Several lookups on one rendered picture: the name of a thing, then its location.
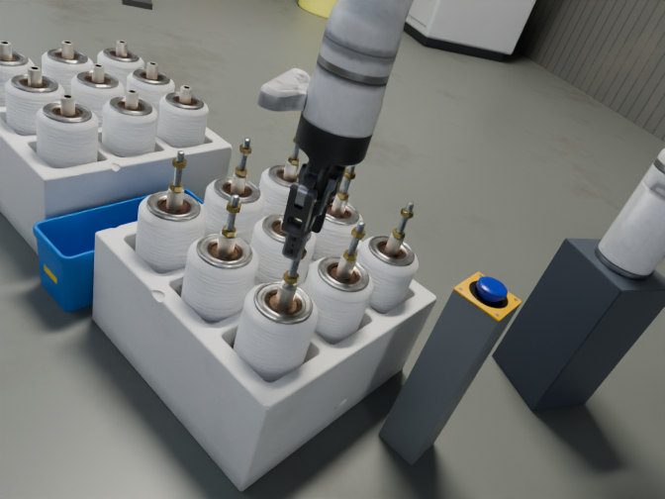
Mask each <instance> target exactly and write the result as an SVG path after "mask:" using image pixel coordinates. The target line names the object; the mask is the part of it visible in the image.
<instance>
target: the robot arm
mask: <svg viewBox="0 0 665 499"><path fill-rule="evenodd" d="M413 1H414V0H337V1H336V3H335V4H334V6H333V7H332V11H331V13H330V16H329V19H328V22H327V25H326V28H325V32H324V36H323V40H322V44H321V48H320V52H319V56H318V60H317V63H316V66H315V69H314V71H313V74H312V76H311V77H310V76H309V74H308V73H307V72H305V71H303V70H302V69H299V68H292V69H290V70H288V71H286V72H285V73H283V74H281V75H279V76H278V77H276V78H274V79H272V80H270V81H268V82H267V83H265V84H263V85H262V86H261V88H260V91H259V96H258V101H257V104H258V105H259V106H260V107H262V108H264V109H267V110H270V111H275V112H283V111H298V110H299V111H302V112H301V116H300V120H299V124H298V128H297V132H296V136H295V140H296V144H297V146H298V147H299V148H300V149H301V150H302V151H303V152H304V153H305V154H306V155H307V157H308V158H309V161H308V163H307V164H305V163H303V165H302V167H301V169H300V172H299V175H298V178H299V181H298V182H296V181H294V182H293V183H292V184H291V186H290V192H289V196H288V200H287V205H286V209H285V214H284V218H283V223H282V225H281V226H282V227H281V230H282V231H285V232H287V235H286V239H285V243H284V246H283V250H282V254H283V256H285V257H287V258H290V259H292V260H294V261H299V260H300V259H301V258H302V256H303V253H304V249H305V246H306V243H307V239H308V236H309V233H310V232H311V231H312V232H314V233H319V232H320V231H321V230H322V228H323V225H324V221H325V218H326V215H327V212H328V209H329V206H328V205H331V203H332V202H333V197H334V196H335V195H336V194H337V192H339V187H340V184H341V182H342V179H343V176H344V174H345V170H346V167H347V166H352V165H356V164H359V163H361V162H362V161H363V160H364V159H365V156H366V153H367V150H368V147H369V144H370V141H371V138H372V135H373V132H374V129H375V126H376V123H377V120H378V117H379V115H380V112H381V108H382V105H383V101H384V95H385V90H386V86H387V82H388V80H389V77H390V74H391V71H392V68H393V65H394V62H395V59H396V56H397V53H398V49H399V46H400V42H401V37H402V34H403V30H404V25H405V21H406V18H407V16H408V13H409V11H410V9H411V6H412V4H413ZM296 218H297V219H300V220H301V221H302V222H301V221H299V220H297V219H296ZM595 254H596V257H597V258H598V259H599V260H600V262H601V263H603V264H604V265H605V266H606V267H608V268H609V269H611V270H612V271H614V272H616V273H618V274H620V275H622V276H624V277H627V278H630V279H633V280H645V279H646V278H647V277H648V276H649V275H650V274H652V273H653V272H654V270H655V269H656V268H657V266H658V265H659V264H660V263H661V261H662V260H663V259H664V257H665V149H663V150H662V151H661V152H660V153H659V154H658V156H657V157H656V159H655V160H654V162H653V163H652V165H651V166H650V168H649V169H648V171H647V172H646V174H645V175H644V177H643V178H642V180H641V181H640V183H639V184H638V186H637V187H636V189H635V190H634V192H633V193H632V195H631V196H630V198H629V199H628V201H627V202H626V203H625V205H624V206H623V208H622V209H621V211H620V212H619V214H618V215H617V217H616V219H615V220H614V222H613V223H612V225H611V226H610V228H609V229H608V231H607V232H606V234H605V235H604V237H603V238H602V240H601V241H600V243H599V244H598V246H597V247H596V249H595Z"/></svg>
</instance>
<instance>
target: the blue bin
mask: <svg viewBox="0 0 665 499"><path fill-rule="evenodd" d="M183 189H184V193H185V194H188V195H190V196H192V197H193V198H195V199H196V200H197V201H198V202H199V203H200V204H204V202H203V201H202V200H201V199H200V198H198V197H197V196H196V195H195V194H193V193H192V192H191V191H190V190H188V189H186V188H183ZM147 196H149V195H147ZM147 196H144V197H140V198H136V199H131V200H127V201H123V202H119V203H115V204H111V205H106V206H102V207H98V208H94V209H90V210H86V211H81V212H77V213H73V214H69V215H65V216H61V217H56V218H52V219H48V220H44V221H40V222H37V223H35V224H34V226H33V233H34V236H35V237H36V238H37V246H38V255H39V265H40V274H41V283H42V286H43V287H44V288H45V290H46V291H47V292H48V293H49V294H50V295H51V297H52V298H53V299H54V300H55V301H56V302H57V304H58V305H59V306H60V307H61V308H62V309H63V310H64V311H66V312H72V311H76V310H78V309H81V308H84V307H86V306H89V305H92V304H93V282H94V251H95V233H97V232H100V231H103V230H107V229H111V228H112V229H116V228H118V227H119V226H122V225H126V224H129V223H133V222H137V221H138V214H139V205H140V203H141V201H142V200H143V199H145V198H146V197H147Z"/></svg>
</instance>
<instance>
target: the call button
mask: <svg viewBox="0 0 665 499"><path fill-rule="evenodd" d="M476 286H477V292H478V294H479V295H480V296H481V297H482V298H484V299H485V300H487V301H490V302H499V301H502V300H504V299H505V298H506V296H507V294H508V290H507V288H506V286H505V285H504V284H503V283H502V282H500V281H499V280H497V279H495V278H493V277H488V276H483V277H480V278H479V279H478V281H477V283H476Z"/></svg>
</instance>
